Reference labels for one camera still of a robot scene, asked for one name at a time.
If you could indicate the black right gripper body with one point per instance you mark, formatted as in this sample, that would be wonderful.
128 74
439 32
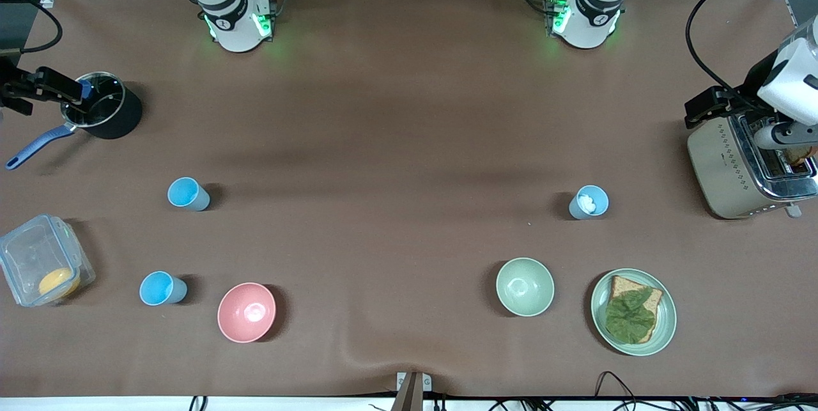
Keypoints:
14 86

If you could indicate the blue plastic cup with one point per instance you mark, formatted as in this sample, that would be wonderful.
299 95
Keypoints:
187 193
162 288

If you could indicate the dark toast slice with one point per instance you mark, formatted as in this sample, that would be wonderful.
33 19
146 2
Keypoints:
802 155

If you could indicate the clear plastic food container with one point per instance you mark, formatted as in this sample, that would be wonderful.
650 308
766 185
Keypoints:
38 257

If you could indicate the brown bread slice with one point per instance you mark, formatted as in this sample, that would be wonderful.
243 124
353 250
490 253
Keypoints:
648 296

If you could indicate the orange fruit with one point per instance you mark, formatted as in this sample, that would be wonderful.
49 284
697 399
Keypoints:
57 282

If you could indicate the white crumpled paper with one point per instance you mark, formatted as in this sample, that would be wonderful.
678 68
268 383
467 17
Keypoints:
587 201

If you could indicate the pink bowl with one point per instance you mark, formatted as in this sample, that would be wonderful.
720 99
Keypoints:
246 312

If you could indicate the pale blue cup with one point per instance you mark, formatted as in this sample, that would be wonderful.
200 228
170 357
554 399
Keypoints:
588 203

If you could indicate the brown table cover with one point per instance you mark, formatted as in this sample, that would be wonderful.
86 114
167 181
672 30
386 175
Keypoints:
409 232

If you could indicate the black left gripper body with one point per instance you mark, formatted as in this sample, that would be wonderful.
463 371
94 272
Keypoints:
753 87

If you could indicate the green bowl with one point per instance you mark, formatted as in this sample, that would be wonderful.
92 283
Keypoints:
524 286

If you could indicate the small blue object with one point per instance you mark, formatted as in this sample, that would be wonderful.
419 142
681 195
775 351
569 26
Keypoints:
87 87

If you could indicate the green lettuce leaf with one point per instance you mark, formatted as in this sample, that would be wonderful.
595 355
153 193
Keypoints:
629 318

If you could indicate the green plate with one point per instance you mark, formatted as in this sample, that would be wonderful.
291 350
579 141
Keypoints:
664 328

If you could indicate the beige metal toaster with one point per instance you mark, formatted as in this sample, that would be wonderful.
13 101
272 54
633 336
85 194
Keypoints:
725 168

